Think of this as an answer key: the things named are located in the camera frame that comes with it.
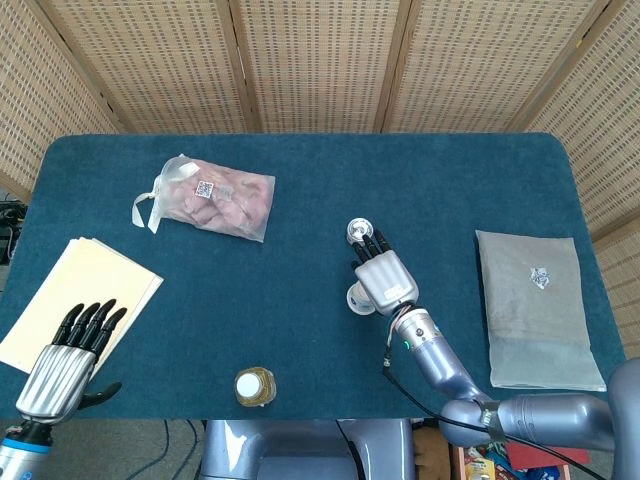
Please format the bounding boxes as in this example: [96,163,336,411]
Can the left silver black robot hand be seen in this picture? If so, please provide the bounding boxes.
[14,298,129,424]

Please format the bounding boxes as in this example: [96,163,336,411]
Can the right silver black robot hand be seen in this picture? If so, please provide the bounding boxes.
[349,228,420,316]

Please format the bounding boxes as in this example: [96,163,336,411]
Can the paper cup blue flower print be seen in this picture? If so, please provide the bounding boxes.
[348,281,372,307]

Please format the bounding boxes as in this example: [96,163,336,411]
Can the paper cup green flower print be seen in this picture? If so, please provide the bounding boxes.
[347,293,379,317]

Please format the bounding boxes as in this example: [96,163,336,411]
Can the clear round clip container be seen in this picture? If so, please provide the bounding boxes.
[346,217,374,246]

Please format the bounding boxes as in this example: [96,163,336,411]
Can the blue velvet tablecloth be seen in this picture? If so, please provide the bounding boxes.
[0,132,627,421]

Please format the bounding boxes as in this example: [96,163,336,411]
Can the yellow paper sheets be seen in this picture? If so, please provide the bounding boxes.
[0,238,157,375]

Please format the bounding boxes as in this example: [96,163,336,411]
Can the pale yellow paper folder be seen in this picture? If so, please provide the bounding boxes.
[89,237,165,346]

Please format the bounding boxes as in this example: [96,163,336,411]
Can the grey fabric pouch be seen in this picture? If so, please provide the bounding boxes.
[474,229,608,393]

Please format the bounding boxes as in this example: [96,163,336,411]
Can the yellow tea bottle white cap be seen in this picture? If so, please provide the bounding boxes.
[233,367,276,407]

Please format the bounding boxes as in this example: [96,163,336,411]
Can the clear bag of pink items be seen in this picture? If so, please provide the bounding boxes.
[131,154,277,244]

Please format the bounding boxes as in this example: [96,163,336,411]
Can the silver robot torso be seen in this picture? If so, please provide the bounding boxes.
[199,418,416,480]

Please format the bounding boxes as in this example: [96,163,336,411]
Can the red flat box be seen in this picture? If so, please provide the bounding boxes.
[504,439,590,472]

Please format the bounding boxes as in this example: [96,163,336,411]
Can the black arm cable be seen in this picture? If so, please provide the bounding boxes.
[382,349,619,480]

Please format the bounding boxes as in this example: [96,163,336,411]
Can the blue floor cable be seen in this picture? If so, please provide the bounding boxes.
[127,419,201,480]

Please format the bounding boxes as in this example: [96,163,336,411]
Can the black equipment with cables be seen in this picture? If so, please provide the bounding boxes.
[0,188,27,264]

